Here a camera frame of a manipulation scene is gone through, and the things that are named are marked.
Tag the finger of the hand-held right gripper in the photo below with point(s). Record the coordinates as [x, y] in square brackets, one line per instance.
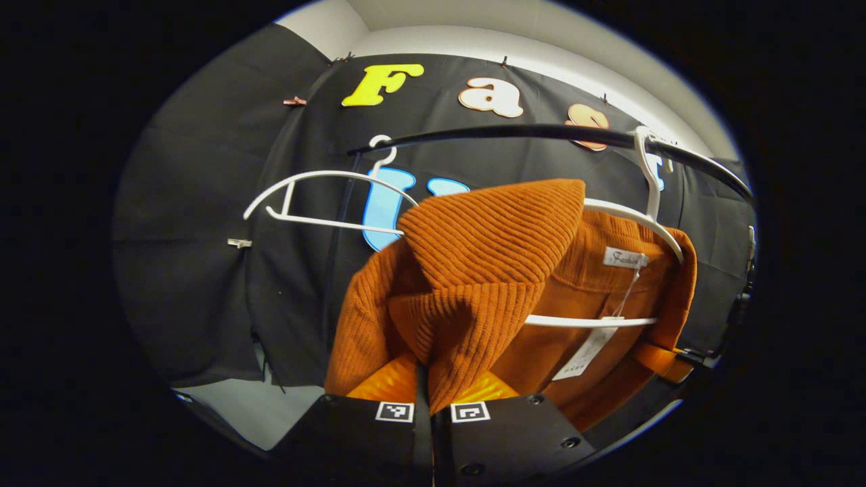
[666, 363]

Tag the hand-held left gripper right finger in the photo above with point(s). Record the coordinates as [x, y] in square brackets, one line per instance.
[514, 433]

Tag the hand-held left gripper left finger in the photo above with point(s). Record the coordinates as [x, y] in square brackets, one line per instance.
[352, 433]

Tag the white clothes hanger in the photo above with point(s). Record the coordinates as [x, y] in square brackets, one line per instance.
[588, 322]
[338, 224]

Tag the black clothes rack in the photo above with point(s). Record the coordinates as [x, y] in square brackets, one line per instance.
[514, 130]

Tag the silver clip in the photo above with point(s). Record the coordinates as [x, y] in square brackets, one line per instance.
[239, 243]

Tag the pink clip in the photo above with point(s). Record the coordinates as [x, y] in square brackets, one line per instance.
[295, 101]

